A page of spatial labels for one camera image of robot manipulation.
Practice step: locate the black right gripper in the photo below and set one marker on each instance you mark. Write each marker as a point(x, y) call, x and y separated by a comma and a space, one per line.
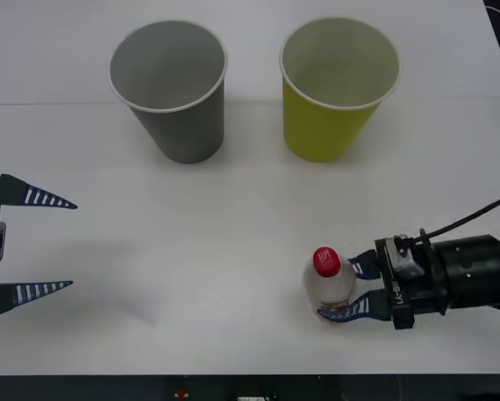
point(400, 298)

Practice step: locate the clear bottle with red cap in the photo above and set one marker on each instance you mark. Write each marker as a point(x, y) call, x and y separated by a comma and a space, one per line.
point(331, 284)

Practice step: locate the yellow-green plastic bin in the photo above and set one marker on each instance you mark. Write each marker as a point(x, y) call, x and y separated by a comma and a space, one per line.
point(320, 133)

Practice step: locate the grey plastic bin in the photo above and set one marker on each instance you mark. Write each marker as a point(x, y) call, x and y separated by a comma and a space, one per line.
point(191, 133)

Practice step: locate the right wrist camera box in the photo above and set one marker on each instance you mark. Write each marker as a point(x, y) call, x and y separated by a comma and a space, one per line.
point(409, 259)

